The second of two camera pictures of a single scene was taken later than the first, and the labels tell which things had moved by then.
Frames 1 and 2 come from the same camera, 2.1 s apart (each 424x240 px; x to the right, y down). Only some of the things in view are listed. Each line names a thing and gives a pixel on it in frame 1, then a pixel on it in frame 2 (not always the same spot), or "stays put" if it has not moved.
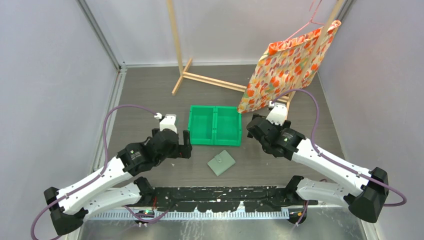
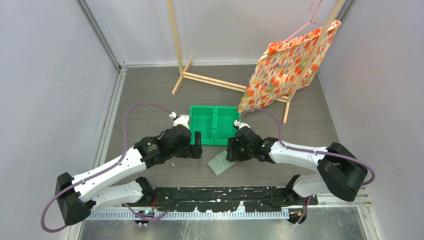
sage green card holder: [221, 163] stays put
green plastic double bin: [220, 125] stays put
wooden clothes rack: [183, 75] stays put
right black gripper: [279, 128] to [233, 144]
